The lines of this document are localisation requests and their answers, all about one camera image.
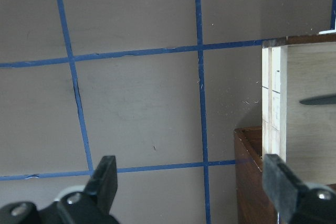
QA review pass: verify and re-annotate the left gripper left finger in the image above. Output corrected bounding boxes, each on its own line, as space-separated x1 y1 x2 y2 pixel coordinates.
57 155 118 223

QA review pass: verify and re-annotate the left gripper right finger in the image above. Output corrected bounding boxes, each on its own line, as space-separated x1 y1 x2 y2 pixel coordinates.
262 154 335 223

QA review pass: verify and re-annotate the open wooden drawer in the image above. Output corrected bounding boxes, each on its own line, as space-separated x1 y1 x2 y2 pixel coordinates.
261 33 335 185

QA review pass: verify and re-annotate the dark brown wooden cabinet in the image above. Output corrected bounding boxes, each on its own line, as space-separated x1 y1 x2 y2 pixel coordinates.
234 126 335 223

